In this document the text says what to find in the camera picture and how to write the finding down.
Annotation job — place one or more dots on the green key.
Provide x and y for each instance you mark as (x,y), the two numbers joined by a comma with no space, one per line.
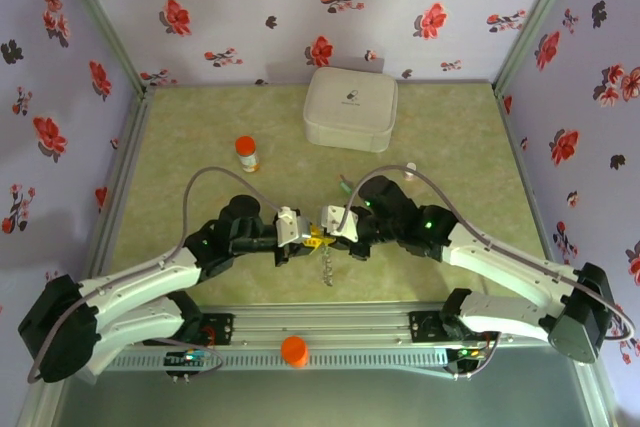
(345,187)

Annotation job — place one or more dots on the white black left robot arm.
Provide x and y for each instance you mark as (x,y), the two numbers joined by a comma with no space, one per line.
(140,277)

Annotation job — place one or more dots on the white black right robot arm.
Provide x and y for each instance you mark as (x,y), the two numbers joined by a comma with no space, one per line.
(500,262)

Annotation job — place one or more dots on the small white capped bottle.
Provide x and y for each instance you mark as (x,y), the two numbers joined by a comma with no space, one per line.
(409,176)

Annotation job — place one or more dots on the orange capped pill bottle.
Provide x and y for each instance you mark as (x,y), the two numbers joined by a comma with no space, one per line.
(247,157)

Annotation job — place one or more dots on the orange cylinder button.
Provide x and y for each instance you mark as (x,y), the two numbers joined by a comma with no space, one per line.
(295,352)

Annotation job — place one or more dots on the white zipped medicine case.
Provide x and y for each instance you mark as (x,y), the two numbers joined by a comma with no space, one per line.
(350,112)

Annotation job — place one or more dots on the small circuit board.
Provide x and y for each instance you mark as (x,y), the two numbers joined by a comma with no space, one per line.
(467,353)
(187,358)

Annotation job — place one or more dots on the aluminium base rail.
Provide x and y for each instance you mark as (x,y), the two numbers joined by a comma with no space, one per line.
(325,322)

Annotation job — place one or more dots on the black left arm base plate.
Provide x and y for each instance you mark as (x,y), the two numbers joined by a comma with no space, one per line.
(222,327)

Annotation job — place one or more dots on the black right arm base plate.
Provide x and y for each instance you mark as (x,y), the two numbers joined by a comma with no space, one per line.
(425,327)

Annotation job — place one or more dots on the aluminium side rail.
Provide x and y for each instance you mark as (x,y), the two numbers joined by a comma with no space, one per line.
(124,167)
(521,167)

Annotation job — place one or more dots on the aluminium frame post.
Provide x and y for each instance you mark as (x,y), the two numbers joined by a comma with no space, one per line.
(537,17)
(102,17)

